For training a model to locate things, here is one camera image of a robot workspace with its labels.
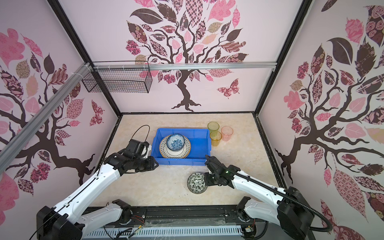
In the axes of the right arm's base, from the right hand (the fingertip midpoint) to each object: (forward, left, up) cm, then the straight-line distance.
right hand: (205, 178), depth 82 cm
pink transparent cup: (+30, -16, +4) cm, 34 cm away
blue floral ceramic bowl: (+24, +18, +3) cm, 30 cm away
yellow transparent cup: (+29, -9, -1) cm, 31 cm away
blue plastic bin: (+26, +2, -7) cm, 27 cm away
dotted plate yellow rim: (+16, +19, 0) cm, 25 cm away
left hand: (+3, +26, +8) cm, 28 cm away
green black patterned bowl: (-1, +5, -3) cm, 6 cm away
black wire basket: (+57, +45, +30) cm, 78 cm away
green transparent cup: (+36, -7, +3) cm, 37 cm away
